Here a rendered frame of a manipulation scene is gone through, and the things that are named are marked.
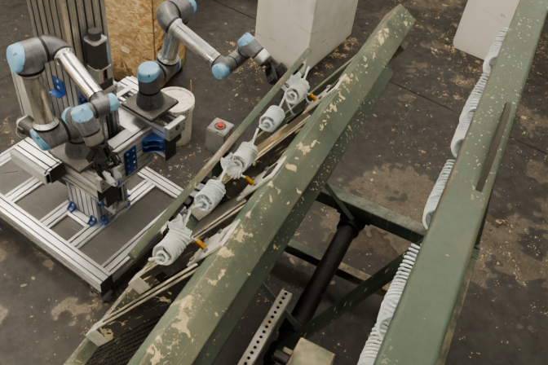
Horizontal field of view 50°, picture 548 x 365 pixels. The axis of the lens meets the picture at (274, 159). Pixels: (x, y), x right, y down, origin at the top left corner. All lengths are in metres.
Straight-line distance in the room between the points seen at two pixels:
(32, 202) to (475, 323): 2.88
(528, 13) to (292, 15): 3.15
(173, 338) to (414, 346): 0.54
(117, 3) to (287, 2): 1.40
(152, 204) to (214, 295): 2.49
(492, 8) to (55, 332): 4.56
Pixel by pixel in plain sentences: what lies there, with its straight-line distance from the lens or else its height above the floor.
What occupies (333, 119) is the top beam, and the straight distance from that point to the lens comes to 1.91.
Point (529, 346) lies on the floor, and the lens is 4.05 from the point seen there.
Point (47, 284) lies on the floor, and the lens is 3.87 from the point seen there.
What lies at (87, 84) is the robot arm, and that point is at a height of 1.60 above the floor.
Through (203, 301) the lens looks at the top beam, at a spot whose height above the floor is 1.93.
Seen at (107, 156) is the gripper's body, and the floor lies 1.47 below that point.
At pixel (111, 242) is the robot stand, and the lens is 3.72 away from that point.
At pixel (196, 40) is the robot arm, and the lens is 2.83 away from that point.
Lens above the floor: 3.14
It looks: 44 degrees down
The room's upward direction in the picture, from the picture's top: 8 degrees clockwise
